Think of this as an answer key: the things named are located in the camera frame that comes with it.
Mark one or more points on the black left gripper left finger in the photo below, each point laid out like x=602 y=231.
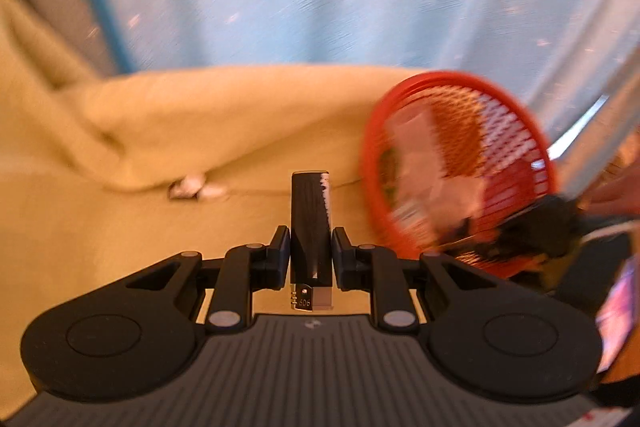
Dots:
x=244 y=270

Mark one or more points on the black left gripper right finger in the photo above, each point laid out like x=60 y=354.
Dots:
x=377 y=271

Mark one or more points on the black rectangular lighter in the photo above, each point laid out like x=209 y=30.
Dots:
x=311 y=245

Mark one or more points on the red plastic mesh basket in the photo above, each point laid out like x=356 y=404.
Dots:
x=482 y=130

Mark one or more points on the long white ointment box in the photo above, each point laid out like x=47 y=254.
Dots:
x=419 y=170

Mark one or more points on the person right hand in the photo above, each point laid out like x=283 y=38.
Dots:
x=618 y=197

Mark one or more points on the yellow-green blanket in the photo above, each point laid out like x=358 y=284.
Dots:
x=86 y=163

